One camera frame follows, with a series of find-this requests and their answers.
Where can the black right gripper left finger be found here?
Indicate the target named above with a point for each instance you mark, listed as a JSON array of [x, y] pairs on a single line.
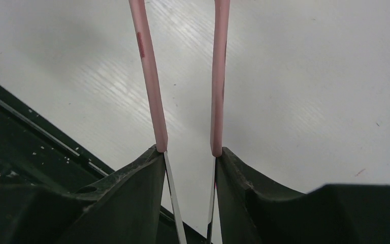
[[120, 208]]

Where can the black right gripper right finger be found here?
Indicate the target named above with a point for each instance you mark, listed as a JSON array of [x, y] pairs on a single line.
[[256, 209]]

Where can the pink silicone tongs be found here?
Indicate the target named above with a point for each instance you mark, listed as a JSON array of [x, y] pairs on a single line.
[[146, 51]]

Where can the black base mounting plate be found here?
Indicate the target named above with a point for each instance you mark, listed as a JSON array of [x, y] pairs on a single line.
[[34, 151]]

